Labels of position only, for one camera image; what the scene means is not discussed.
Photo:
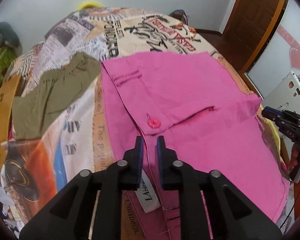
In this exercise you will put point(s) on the right hand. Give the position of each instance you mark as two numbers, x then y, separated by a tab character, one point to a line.
294	155

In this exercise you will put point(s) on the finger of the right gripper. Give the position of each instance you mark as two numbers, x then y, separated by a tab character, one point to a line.
272	115

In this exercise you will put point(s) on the white wardrobe sliding door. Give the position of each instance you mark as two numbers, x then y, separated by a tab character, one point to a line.
281	55

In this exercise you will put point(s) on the newspaper print bed cover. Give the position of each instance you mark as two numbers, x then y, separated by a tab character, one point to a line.
36	170

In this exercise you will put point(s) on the bamboo lap desk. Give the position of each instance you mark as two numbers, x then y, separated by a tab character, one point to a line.
7	94

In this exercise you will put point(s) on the grey blue backpack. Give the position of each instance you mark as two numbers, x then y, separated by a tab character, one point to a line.
180	15

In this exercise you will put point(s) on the olive green shorts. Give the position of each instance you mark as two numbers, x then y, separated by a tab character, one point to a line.
57	89

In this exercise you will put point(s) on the pink pants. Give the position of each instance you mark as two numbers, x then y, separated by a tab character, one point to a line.
195	104

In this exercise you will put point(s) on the yellow curved foam headrest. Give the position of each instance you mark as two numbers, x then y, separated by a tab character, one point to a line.
88	5

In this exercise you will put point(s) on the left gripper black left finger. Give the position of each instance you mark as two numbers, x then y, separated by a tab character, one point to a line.
89	206

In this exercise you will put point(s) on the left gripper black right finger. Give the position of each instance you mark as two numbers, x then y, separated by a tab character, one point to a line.
211	206

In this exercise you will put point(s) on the white laptop with stickers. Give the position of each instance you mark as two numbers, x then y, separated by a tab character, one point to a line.
286	96

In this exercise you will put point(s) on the brown wooden door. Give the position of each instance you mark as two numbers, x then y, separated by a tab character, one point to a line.
248	25

